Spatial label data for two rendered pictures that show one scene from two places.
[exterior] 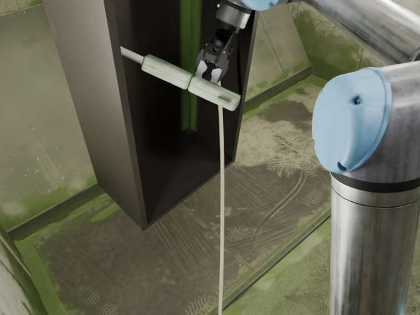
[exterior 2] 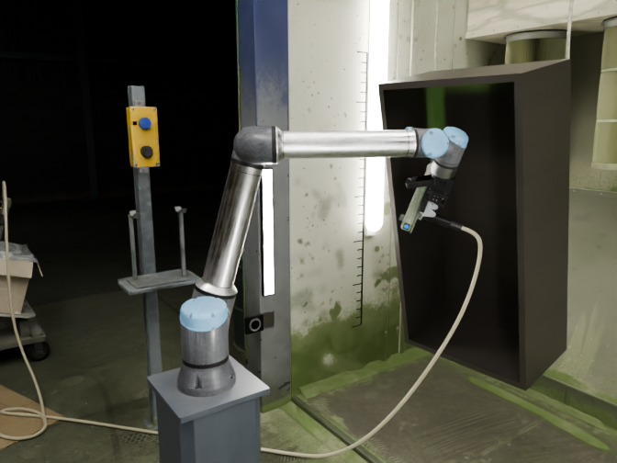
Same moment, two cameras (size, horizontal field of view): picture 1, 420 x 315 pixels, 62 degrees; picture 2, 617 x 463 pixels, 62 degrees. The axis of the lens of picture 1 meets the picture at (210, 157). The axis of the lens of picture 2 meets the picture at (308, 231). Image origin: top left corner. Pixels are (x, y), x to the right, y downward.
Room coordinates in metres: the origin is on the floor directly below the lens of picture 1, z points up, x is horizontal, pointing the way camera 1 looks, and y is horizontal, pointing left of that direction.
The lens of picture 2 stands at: (0.53, -1.96, 1.48)
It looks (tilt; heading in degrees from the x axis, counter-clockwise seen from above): 12 degrees down; 90
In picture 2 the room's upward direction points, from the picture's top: straight up
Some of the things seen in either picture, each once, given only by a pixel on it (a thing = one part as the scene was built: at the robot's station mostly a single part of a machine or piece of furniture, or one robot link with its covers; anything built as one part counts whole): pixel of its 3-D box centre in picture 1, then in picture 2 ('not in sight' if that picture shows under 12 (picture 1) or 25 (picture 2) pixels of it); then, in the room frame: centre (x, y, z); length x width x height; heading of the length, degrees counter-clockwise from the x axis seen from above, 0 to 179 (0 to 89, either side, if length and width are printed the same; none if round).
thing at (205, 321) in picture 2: not in sight; (205, 328); (0.19, -0.39, 0.83); 0.17 x 0.15 x 0.18; 95
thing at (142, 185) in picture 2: not in sight; (147, 265); (-0.23, 0.38, 0.82); 0.06 x 0.06 x 1.64; 35
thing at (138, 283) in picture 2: not in sight; (158, 244); (-0.14, 0.25, 0.95); 0.26 x 0.15 x 0.32; 35
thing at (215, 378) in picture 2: not in sight; (206, 368); (0.19, -0.40, 0.69); 0.19 x 0.19 x 0.10
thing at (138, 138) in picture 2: not in sight; (143, 137); (-0.20, 0.33, 1.42); 0.12 x 0.06 x 0.26; 35
